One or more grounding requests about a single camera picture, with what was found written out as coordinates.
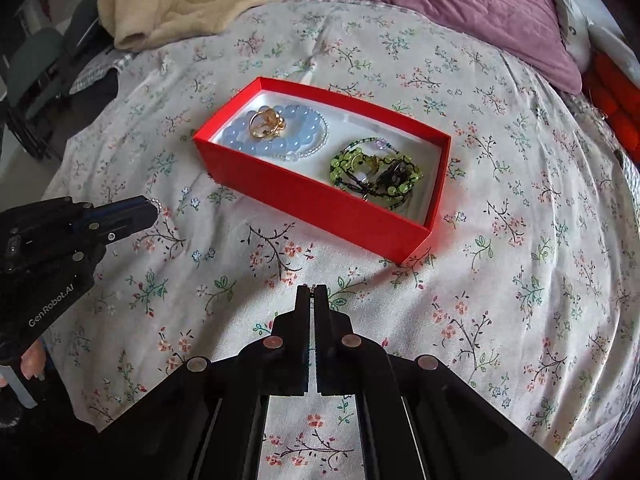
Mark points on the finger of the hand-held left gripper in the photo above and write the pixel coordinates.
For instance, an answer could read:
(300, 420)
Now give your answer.
(132, 225)
(120, 208)

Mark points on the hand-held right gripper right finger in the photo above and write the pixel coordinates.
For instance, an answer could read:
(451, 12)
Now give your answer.
(323, 350)

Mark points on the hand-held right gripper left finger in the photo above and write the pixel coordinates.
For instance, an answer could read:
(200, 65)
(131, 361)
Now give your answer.
(303, 350)

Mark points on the red cardboard box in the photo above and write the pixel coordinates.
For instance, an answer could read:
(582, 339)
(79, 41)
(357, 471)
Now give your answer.
(310, 205)

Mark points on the black beaded ornament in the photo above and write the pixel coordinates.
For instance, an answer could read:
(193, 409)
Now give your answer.
(392, 175)

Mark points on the person's left hand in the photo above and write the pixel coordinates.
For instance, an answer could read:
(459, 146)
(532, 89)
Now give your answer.
(32, 360)

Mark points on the grey chair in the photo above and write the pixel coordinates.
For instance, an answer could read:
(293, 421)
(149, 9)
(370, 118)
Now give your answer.
(35, 70)

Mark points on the person's dark clothing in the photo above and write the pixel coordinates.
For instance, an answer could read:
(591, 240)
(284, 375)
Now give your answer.
(45, 440)

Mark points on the floral bed sheet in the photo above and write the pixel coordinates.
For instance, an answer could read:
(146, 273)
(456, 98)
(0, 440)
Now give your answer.
(500, 285)

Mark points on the purple pillow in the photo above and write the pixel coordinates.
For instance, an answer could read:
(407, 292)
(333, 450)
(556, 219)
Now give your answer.
(450, 0)

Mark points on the orange pillow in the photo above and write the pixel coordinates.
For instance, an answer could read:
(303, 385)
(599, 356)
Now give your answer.
(615, 95)

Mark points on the white pillow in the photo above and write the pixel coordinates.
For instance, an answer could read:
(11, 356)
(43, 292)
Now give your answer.
(575, 30)

